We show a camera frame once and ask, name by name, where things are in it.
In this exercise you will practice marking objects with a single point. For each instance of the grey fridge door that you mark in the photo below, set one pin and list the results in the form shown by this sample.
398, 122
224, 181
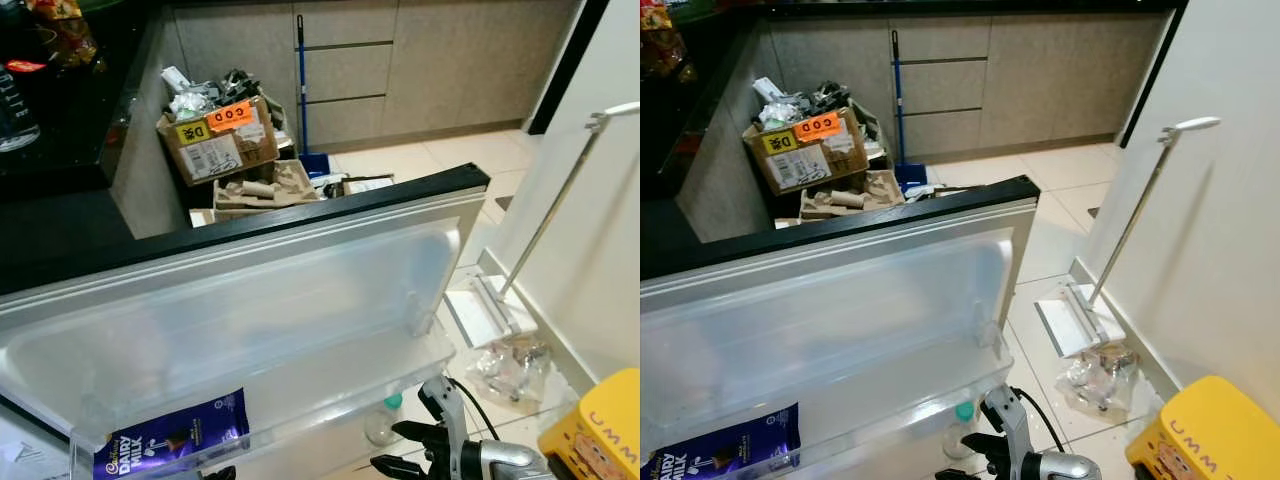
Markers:
250, 290
830, 300

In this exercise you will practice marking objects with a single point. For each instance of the clear plastic bag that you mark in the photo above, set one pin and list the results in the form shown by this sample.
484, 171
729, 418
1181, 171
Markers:
1100, 375
512, 368

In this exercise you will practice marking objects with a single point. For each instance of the yellow plastic stool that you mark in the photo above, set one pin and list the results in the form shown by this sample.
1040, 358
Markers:
600, 430
1210, 430

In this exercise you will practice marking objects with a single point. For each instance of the purple chocolate bar pack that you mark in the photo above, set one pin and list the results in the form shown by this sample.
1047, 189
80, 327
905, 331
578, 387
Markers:
730, 455
170, 440

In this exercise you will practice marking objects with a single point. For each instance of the white flat mop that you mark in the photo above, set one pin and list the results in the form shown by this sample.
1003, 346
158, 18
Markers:
560, 200
1140, 200

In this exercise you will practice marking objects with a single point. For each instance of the brown pulp packaging tray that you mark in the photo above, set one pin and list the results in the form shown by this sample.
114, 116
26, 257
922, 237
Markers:
855, 198
270, 190

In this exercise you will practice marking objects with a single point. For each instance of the cardboard box yellow label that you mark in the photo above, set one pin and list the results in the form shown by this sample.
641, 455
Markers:
805, 160
220, 150

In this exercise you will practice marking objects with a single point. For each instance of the black top kitchen counter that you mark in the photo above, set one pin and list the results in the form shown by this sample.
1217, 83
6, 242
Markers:
60, 190
680, 210

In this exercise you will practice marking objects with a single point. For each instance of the grey kitchen base cabinets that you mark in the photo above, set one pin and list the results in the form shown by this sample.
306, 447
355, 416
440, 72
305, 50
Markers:
1040, 70
450, 70

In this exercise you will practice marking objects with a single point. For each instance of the grey black clutter pile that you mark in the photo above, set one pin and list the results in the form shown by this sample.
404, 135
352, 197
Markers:
205, 90
800, 100

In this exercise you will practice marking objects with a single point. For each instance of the yellow red snack bag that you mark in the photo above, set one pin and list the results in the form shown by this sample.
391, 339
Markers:
660, 40
65, 30

